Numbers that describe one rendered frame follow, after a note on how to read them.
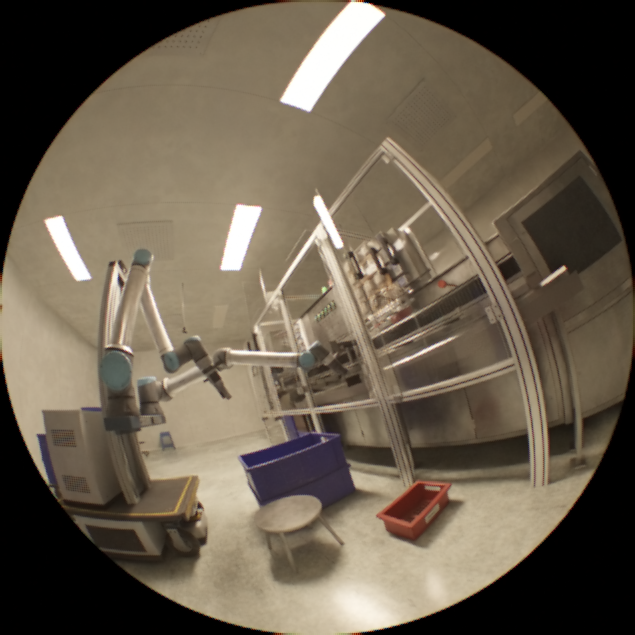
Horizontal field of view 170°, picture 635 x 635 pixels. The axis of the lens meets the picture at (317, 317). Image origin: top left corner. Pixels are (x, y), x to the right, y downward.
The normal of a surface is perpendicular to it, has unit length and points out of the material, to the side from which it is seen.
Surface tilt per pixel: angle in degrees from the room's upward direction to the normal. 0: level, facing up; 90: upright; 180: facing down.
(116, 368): 95
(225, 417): 90
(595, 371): 90
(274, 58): 180
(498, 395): 90
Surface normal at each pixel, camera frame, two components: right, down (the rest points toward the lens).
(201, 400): 0.47, -0.41
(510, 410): -0.83, 0.08
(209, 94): 0.29, 0.91
